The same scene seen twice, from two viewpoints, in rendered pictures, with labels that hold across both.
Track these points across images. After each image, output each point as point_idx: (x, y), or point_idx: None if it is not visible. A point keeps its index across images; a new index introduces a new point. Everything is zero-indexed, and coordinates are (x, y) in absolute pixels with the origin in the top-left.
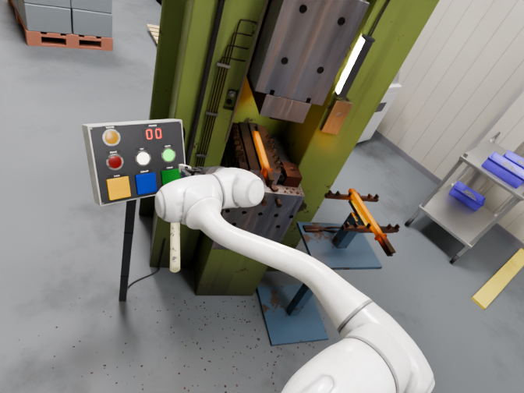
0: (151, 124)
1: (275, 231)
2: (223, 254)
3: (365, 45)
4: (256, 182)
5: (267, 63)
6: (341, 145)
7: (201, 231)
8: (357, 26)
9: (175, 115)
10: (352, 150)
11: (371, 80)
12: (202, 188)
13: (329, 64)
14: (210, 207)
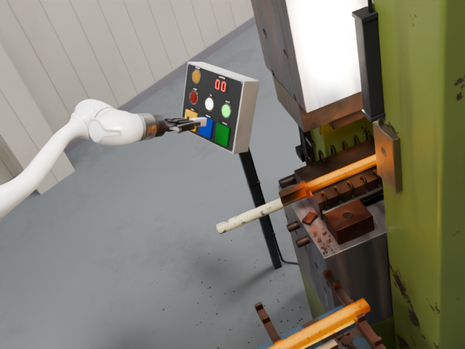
0: (221, 75)
1: (326, 297)
2: (307, 284)
3: (356, 28)
4: (95, 122)
5: (259, 34)
6: (419, 226)
7: None
8: None
9: None
10: (437, 252)
11: (409, 104)
12: (84, 108)
13: (287, 47)
14: (72, 120)
